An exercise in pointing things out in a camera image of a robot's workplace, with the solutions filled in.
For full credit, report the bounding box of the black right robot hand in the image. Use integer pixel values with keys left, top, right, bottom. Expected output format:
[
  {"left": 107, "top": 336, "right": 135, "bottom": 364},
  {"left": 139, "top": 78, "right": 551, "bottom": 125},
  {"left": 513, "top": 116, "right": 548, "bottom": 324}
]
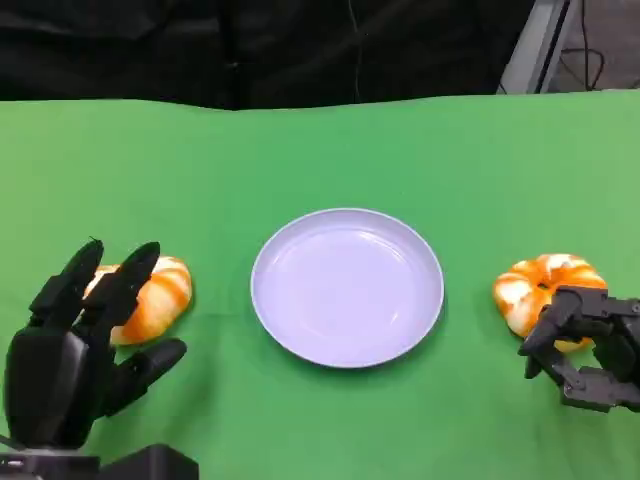
[{"left": 517, "top": 285, "right": 640, "bottom": 412}]

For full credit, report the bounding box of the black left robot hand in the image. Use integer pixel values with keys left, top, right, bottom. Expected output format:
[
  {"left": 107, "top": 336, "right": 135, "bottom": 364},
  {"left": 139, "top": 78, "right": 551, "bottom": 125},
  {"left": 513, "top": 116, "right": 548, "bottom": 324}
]
[{"left": 4, "top": 239, "right": 189, "bottom": 449}]

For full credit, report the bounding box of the orange white toy bread roll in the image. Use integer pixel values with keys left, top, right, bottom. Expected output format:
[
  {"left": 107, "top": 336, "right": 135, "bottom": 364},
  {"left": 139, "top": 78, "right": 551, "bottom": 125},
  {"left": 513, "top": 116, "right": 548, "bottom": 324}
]
[
  {"left": 492, "top": 253, "right": 609, "bottom": 354},
  {"left": 82, "top": 255, "right": 194, "bottom": 346}
]

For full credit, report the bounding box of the lilac plate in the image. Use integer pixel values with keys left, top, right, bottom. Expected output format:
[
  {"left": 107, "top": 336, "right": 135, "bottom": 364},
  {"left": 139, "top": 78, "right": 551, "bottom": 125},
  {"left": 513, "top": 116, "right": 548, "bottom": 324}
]
[{"left": 249, "top": 207, "right": 445, "bottom": 370}]

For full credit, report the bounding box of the green table cloth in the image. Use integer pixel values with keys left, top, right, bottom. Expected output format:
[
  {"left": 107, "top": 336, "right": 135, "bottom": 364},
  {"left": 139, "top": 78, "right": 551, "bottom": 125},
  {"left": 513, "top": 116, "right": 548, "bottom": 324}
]
[{"left": 0, "top": 89, "right": 640, "bottom": 480}]

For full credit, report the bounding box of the black backdrop cloth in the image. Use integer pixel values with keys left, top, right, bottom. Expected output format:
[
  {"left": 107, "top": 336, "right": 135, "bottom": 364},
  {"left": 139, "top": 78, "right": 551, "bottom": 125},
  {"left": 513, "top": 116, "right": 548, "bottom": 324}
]
[{"left": 0, "top": 0, "right": 535, "bottom": 111}]

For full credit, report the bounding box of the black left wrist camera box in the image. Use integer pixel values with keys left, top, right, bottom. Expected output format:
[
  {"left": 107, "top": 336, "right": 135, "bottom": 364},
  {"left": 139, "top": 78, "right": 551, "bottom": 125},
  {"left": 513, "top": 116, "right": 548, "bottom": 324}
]
[{"left": 97, "top": 443, "right": 200, "bottom": 480}]

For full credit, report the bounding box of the looped black cable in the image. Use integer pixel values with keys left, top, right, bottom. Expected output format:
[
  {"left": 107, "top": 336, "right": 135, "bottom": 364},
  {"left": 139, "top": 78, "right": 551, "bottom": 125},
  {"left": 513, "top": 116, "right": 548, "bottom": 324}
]
[{"left": 558, "top": 0, "right": 607, "bottom": 94}]

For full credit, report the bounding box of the white metal frame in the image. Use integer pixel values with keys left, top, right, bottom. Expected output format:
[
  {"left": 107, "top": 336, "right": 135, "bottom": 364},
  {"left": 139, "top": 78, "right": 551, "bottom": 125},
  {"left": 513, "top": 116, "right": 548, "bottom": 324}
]
[{"left": 496, "top": 0, "right": 577, "bottom": 95}]

